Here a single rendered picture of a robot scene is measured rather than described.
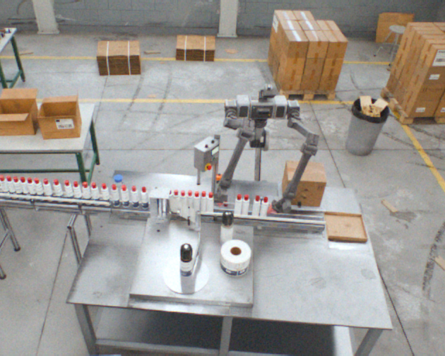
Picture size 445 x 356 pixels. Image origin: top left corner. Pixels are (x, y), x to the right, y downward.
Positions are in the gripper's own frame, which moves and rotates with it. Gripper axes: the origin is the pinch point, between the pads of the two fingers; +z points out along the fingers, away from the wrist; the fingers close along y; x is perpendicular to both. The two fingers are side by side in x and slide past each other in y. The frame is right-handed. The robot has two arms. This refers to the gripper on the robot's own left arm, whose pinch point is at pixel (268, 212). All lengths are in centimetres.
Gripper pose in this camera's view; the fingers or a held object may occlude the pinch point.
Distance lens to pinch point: 335.3
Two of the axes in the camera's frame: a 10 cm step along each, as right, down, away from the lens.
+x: 7.4, 5.3, 4.1
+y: -0.5, 6.5, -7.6
